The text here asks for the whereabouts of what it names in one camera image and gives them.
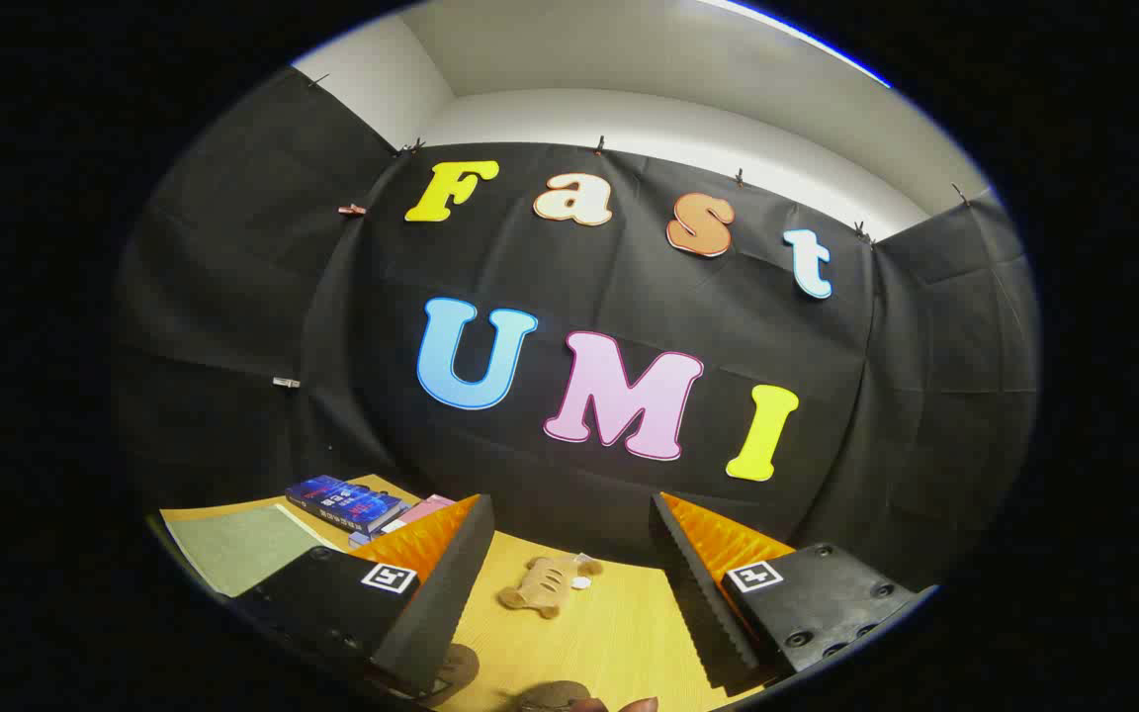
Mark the brown moccasin shoe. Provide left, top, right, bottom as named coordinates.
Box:
left=421, top=643, right=481, bottom=707
left=515, top=680, right=592, bottom=712

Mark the pale green fabric storage box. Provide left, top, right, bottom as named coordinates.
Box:
left=159, top=502, right=348, bottom=599

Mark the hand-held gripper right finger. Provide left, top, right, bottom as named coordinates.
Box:
left=651, top=492, right=938, bottom=693

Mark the tan plush bread toy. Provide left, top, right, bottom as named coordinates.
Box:
left=498, top=554, right=605, bottom=620

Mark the black backdrop cloth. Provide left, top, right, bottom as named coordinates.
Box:
left=115, top=67, right=1040, bottom=594

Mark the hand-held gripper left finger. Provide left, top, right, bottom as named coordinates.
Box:
left=236, top=494, right=494, bottom=695

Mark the pink cover book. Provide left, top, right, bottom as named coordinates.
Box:
left=387, top=494, right=459, bottom=535

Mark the dark blue cover book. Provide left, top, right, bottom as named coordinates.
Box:
left=285, top=475, right=410, bottom=535

